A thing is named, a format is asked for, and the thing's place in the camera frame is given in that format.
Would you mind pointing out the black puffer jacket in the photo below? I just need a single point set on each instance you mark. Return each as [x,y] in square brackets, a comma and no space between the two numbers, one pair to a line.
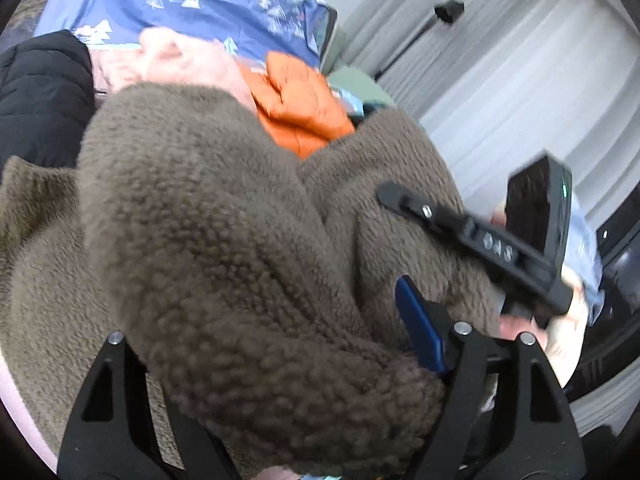
[47,100]

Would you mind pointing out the brown fleece jacket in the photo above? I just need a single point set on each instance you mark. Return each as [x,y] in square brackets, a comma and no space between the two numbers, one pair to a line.
[256,287]

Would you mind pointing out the dark patterned pillow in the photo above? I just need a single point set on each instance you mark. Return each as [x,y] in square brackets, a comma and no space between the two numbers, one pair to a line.
[27,0]

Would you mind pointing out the blue tree-print pillow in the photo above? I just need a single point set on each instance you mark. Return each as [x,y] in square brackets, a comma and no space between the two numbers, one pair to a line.
[248,29]

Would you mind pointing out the green headboard cushion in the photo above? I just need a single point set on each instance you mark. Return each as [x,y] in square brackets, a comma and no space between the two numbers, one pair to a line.
[356,88]

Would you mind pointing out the pink puffer jacket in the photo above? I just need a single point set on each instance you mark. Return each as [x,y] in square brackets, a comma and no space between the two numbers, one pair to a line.
[163,56]

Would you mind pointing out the pink patterned bed sheet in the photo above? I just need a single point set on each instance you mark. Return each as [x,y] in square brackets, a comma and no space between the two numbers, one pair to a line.
[24,423]

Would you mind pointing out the orange puffer jacket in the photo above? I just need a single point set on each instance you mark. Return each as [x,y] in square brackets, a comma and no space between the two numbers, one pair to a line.
[295,104]

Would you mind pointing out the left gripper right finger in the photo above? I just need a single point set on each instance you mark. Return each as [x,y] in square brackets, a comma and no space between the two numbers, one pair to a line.
[504,416]

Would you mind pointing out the white curtain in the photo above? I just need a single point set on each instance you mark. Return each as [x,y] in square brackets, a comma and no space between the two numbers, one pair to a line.
[511,79]

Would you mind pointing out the black floor lamp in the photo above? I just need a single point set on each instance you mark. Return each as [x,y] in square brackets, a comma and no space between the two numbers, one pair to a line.
[446,13]

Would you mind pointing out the person's right hand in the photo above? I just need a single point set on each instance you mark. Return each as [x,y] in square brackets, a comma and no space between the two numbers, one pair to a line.
[562,339]

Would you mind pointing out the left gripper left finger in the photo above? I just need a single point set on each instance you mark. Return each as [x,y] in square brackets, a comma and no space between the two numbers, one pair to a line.
[110,433]

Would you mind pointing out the dark teal garment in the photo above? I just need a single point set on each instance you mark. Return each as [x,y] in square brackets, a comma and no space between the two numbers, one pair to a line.
[367,109]

